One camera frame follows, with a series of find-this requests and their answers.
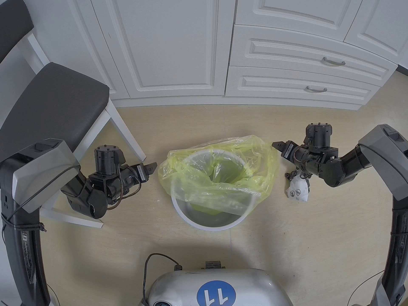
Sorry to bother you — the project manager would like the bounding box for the dark grey white chair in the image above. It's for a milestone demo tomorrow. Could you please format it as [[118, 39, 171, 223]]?
[[0, 0, 147, 229]]

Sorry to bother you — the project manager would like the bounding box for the yellow plastic bag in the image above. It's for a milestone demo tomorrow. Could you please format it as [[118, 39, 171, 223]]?
[[158, 135, 280, 214]]

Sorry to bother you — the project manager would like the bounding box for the white printed wrapper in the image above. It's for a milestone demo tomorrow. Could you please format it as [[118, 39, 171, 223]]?
[[286, 175, 310, 202]]

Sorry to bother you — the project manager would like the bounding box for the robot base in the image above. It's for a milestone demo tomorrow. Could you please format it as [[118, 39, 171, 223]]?
[[145, 260, 294, 306]]

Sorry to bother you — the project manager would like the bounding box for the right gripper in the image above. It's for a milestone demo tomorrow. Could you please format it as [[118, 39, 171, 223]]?
[[272, 142, 311, 168]]

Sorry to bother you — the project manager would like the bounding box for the white wardrobe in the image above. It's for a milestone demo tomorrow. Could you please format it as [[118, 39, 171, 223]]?
[[59, 0, 408, 111]]

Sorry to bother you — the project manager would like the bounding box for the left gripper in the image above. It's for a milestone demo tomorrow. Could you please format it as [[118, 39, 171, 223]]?
[[125, 162, 158, 187]]

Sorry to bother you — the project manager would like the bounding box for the black cable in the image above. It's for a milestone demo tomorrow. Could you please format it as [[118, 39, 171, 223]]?
[[348, 271, 387, 306], [142, 253, 183, 303]]

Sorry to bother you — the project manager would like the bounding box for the white trash bin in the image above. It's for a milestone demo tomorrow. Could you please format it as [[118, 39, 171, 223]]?
[[170, 149, 258, 232]]

